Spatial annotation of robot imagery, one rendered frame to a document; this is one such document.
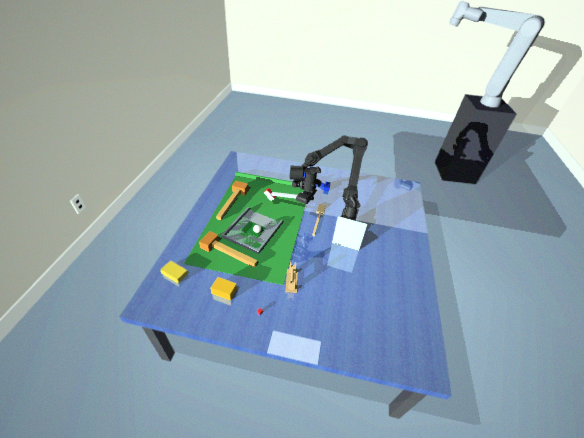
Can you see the green flat mat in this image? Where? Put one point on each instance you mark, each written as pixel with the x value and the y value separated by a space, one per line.
pixel 273 260

